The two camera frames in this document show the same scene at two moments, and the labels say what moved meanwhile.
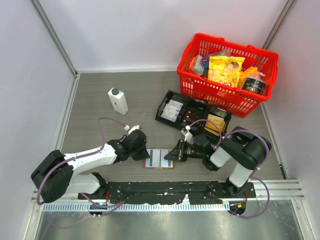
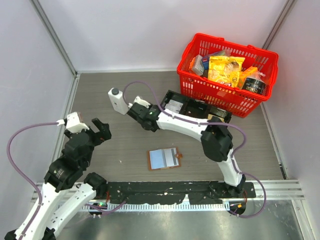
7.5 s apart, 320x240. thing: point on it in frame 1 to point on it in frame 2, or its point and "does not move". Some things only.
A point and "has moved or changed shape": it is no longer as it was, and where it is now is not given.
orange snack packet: [246, 73] does not move
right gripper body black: [190, 151] to [145, 127]
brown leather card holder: [156, 159] has moved or changed shape
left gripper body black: [139, 153] to [87, 161]
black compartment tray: [182, 111] does not move
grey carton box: [198, 65] does not move
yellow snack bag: [225, 70] does not move
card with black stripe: [154, 160] to [169, 159]
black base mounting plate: [201, 192] does not move
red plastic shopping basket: [240, 102] does not move
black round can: [254, 85] does not move
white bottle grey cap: [118, 100] does not move
